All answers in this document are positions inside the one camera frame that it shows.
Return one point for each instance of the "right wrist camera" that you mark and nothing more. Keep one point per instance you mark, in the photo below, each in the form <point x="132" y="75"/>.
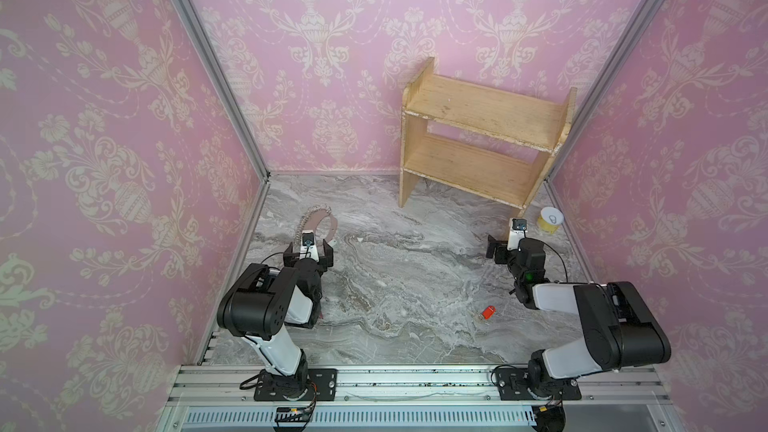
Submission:
<point x="517" y="232"/>

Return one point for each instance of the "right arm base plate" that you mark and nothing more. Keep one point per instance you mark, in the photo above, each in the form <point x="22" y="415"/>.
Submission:
<point x="514" y="384"/>

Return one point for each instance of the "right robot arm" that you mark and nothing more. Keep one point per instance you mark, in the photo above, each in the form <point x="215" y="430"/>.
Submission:
<point x="618" y="328"/>

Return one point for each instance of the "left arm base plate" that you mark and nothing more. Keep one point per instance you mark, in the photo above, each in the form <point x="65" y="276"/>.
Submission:
<point x="315" y="384"/>

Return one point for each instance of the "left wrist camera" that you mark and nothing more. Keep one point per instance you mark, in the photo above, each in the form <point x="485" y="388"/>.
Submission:
<point x="308" y="241"/>

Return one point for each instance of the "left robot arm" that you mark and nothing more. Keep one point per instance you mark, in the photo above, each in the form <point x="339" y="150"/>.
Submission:
<point x="260" y="308"/>

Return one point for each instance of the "red capped key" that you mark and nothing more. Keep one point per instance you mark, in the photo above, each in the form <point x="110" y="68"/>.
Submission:
<point x="488" y="312"/>

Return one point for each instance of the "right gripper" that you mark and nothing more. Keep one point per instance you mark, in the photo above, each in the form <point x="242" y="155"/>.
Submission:
<point x="498" y="249"/>

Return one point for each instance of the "metal key ring plate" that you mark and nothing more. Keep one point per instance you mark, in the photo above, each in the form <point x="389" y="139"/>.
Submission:
<point x="314" y="218"/>

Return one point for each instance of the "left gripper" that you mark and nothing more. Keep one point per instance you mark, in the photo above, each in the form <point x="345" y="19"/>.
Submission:
<point x="291" y="254"/>

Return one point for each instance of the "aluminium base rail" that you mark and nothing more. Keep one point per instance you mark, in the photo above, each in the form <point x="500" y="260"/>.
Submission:
<point x="415" y="398"/>

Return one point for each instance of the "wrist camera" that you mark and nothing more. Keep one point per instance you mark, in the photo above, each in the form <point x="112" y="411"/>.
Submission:
<point x="308" y="241"/>
<point x="517" y="232"/>

